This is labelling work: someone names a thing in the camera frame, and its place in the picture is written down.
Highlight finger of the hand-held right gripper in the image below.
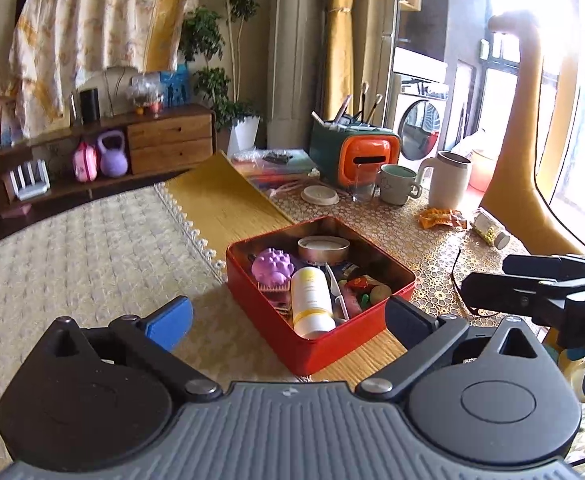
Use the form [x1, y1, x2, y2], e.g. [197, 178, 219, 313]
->
[460, 271, 575, 323]
[502, 254, 585, 287]

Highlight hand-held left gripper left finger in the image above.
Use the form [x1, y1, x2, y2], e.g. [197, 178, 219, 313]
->
[47, 296, 223, 405]

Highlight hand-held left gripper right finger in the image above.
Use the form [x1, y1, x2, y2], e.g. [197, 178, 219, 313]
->
[355, 296, 542, 403]

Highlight red green packet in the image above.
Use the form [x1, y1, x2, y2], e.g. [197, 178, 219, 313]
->
[346, 276, 379, 310]

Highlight white sunglasses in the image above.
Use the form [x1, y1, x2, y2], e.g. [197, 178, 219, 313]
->
[325, 262, 350, 322]

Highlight cream yellow bottle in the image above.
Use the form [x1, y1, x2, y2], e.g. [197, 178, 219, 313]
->
[290, 266, 337, 340]

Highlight red tin box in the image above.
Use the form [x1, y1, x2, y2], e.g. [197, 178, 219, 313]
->
[225, 216, 417, 377]

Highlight purple spiky toy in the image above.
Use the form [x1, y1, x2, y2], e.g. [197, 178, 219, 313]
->
[251, 249, 293, 286]

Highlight small pill bottle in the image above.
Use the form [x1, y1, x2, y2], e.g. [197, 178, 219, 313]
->
[472, 207, 512, 250]

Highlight gold floral lace tablecloth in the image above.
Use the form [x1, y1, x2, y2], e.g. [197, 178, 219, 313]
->
[267, 175, 548, 341]

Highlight orange snack wrapper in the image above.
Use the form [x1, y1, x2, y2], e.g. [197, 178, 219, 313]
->
[419, 207, 468, 231]

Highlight beige quilted table cover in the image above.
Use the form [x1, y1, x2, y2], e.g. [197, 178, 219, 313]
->
[0, 182, 298, 466]

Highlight yellow long-neck plush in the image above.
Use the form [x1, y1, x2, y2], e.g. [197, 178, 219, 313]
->
[479, 10, 585, 256]

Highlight white lidded jug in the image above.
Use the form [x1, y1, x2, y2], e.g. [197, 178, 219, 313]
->
[417, 151, 473, 210]

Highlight pale green mug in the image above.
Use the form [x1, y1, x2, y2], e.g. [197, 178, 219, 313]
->
[376, 164, 422, 206]

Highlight yellow table mat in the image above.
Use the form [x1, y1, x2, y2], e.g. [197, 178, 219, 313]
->
[165, 152, 408, 386]

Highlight clear drinking glass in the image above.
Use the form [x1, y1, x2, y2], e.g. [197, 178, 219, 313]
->
[352, 165, 378, 203]

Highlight white round lid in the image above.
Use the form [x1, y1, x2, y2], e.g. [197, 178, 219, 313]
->
[301, 185, 339, 206]

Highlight purple kettlebell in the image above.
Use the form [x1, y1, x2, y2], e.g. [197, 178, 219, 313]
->
[96, 131, 128, 177]

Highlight pink plastic spoon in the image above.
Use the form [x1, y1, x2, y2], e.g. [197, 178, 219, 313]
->
[267, 182, 305, 198]

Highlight pink toy suitcase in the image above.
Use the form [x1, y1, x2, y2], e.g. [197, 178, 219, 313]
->
[72, 141, 98, 182]

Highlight wooden TV cabinet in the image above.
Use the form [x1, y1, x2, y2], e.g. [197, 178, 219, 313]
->
[0, 105, 217, 231]

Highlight stack of books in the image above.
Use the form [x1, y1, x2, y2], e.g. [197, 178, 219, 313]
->
[230, 149, 318, 191]

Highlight green orange desk organizer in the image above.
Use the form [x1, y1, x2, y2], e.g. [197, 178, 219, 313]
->
[309, 122, 402, 188]

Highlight washing machine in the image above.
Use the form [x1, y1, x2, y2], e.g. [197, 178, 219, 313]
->
[392, 72, 448, 161]

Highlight white router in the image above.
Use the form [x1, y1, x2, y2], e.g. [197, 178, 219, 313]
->
[10, 158, 52, 202]

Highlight clear bag dark contents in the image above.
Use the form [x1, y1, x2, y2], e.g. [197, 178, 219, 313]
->
[252, 150, 298, 168]

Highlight white plant pot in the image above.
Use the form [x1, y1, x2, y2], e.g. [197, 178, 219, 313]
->
[227, 115, 262, 157]

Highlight clear bag of fruit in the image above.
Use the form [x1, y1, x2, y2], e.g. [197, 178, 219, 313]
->
[126, 75, 166, 113]

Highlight black speaker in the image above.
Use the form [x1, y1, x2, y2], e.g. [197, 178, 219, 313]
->
[80, 88, 100, 123]

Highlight blue picture card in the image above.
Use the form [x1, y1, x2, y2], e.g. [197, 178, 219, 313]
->
[160, 64, 192, 107]

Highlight tall green houseplant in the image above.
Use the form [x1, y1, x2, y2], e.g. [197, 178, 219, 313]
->
[180, 0, 268, 126]

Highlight tall covered air conditioner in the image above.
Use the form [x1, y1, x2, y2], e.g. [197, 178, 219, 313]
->
[267, 0, 330, 153]

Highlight yellow curtain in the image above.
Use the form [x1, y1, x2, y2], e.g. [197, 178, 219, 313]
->
[322, 0, 398, 121]

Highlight floral draped cloth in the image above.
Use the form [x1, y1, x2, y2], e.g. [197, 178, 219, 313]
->
[8, 0, 203, 138]

